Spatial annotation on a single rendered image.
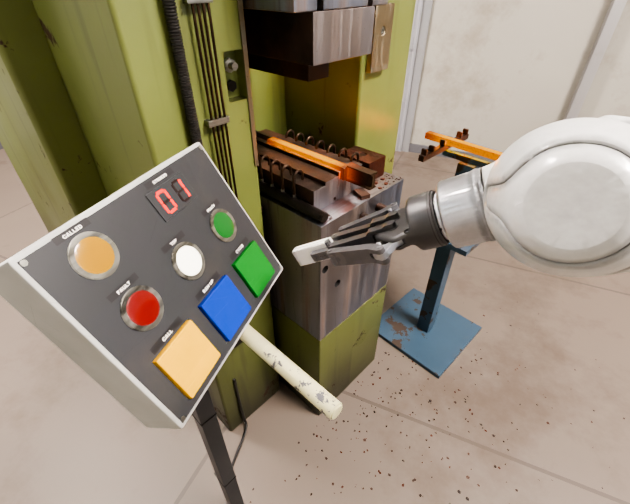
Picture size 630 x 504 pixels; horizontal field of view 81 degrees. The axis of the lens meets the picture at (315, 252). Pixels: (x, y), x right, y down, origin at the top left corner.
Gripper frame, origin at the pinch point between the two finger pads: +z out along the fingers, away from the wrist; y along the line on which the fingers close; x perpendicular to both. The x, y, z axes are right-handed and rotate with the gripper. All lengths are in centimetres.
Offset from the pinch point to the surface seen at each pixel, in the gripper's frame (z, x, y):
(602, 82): -93, -90, 307
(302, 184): 18.8, 0.1, 38.1
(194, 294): 13.2, 5.4, -12.8
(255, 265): 12.5, 0.5, 0.1
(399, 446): 33, -105, 28
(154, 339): 13.2, 5.6, -21.6
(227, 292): 12.5, 1.7, -8.5
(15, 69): 62, 56, 23
